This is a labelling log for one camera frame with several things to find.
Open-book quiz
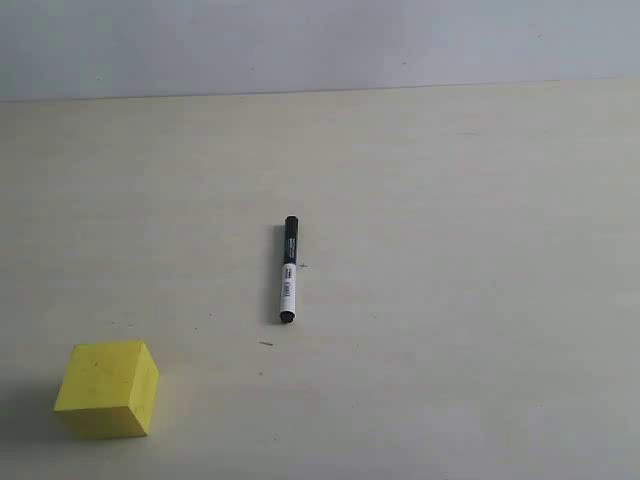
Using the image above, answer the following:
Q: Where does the black and white whiteboard marker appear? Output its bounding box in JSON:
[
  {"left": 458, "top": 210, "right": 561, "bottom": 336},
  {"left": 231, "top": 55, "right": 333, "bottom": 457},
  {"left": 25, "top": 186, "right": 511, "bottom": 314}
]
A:
[{"left": 279, "top": 216, "right": 299, "bottom": 324}]

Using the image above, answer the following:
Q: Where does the yellow foam cube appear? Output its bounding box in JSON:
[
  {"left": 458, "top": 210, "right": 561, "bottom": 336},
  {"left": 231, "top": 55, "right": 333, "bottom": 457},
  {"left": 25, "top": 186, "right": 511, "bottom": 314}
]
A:
[{"left": 53, "top": 340, "right": 160, "bottom": 440}]

